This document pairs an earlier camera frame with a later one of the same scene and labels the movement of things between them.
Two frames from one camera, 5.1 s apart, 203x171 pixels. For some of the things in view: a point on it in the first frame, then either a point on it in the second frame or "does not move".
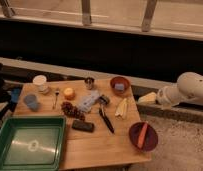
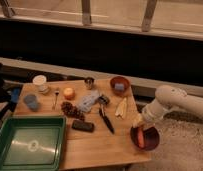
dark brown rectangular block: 83,125 does not move
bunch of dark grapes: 72,111 does not move
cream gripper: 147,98 to 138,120
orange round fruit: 69,93 does not move
